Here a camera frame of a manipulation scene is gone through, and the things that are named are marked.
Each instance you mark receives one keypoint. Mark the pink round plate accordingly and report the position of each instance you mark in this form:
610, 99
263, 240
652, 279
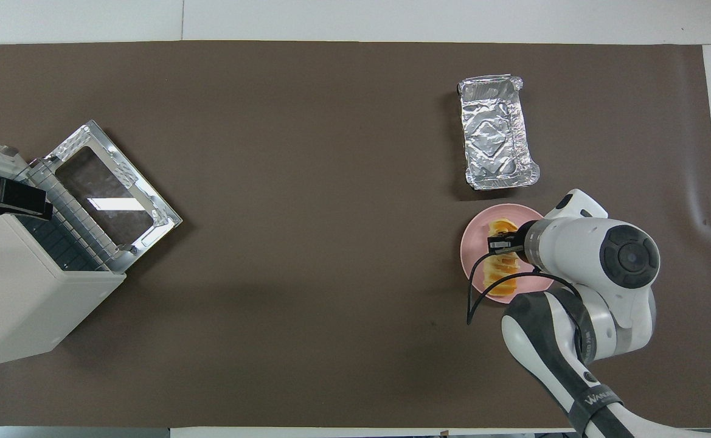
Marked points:
474, 243

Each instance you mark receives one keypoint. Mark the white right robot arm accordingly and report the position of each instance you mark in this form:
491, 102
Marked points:
580, 255

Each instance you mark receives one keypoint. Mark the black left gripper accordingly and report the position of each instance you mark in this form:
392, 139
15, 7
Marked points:
14, 198

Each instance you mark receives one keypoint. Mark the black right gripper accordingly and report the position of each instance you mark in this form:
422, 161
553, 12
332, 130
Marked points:
516, 237

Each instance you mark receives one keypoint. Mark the brown paper mat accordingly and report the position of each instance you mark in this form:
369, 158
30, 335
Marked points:
270, 334

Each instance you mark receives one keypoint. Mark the aluminium foil tray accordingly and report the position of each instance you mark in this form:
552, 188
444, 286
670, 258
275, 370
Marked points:
496, 134

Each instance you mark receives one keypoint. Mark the glass oven door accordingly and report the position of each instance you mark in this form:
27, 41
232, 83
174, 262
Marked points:
106, 182

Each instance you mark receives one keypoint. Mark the golden bread loaf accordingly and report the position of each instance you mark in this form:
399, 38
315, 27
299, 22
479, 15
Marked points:
501, 271

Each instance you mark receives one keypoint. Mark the white toaster oven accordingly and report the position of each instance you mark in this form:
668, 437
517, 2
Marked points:
20, 304

